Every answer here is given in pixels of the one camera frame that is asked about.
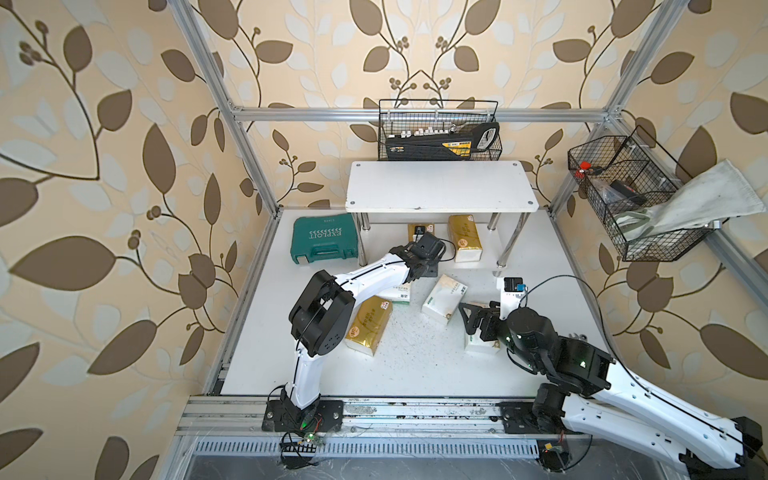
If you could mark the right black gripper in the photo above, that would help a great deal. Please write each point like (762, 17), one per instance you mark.
(492, 317)

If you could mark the white tissue pack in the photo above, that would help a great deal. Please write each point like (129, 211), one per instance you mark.
(444, 299)
(474, 344)
(397, 294)

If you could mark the gold tissue pack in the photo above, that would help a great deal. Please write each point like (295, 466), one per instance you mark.
(369, 325)
(464, 235)
(416, 231)

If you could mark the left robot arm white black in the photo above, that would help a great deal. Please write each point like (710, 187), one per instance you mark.
(322, 314)

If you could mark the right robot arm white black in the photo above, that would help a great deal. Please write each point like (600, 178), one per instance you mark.
(587, 391)

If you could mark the white two-tier shelf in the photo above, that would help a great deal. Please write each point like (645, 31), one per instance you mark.
(498, 188)

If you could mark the green plastic tool case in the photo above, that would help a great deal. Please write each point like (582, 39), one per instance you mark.
(324, 238)

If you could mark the black yellow tool box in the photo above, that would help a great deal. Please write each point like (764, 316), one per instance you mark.
(475, 142)

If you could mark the white cloth rag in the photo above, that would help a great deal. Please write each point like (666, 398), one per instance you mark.
(718, 193)

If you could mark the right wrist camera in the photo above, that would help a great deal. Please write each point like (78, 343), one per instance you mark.
(512, 291)

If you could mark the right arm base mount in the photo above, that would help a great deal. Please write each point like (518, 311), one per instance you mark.
(517, 418)

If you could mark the back black wire basket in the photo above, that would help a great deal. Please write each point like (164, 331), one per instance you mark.
(439, 130)

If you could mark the black wire basket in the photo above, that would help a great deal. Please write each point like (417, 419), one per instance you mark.
(439, 130)
(622, 183)

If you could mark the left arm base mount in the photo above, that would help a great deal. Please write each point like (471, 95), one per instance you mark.
(320, 416)

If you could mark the right black wire basket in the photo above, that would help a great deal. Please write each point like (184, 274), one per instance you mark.
(622, 183)

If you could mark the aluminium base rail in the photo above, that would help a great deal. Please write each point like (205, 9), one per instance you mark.
(374, 427)

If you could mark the aluminium cage frame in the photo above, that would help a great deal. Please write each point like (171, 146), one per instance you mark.
(236, 116)

